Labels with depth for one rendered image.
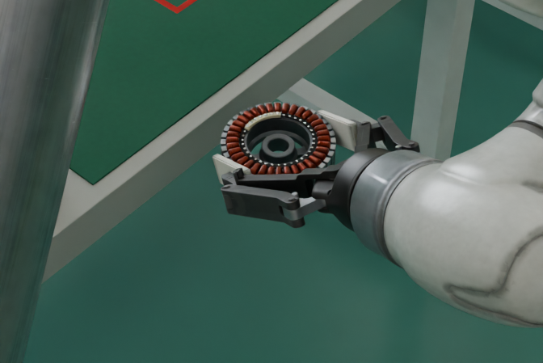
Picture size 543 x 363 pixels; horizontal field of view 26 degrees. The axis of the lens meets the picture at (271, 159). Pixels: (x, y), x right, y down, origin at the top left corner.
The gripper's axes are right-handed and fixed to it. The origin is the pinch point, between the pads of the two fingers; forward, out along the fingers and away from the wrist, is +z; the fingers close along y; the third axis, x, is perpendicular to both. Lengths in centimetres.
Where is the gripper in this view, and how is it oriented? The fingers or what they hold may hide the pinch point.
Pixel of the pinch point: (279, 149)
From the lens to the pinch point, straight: 114.8
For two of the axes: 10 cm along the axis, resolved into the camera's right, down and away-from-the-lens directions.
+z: -4.5, -2.1, 8.7
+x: -2.5, -9.0, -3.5
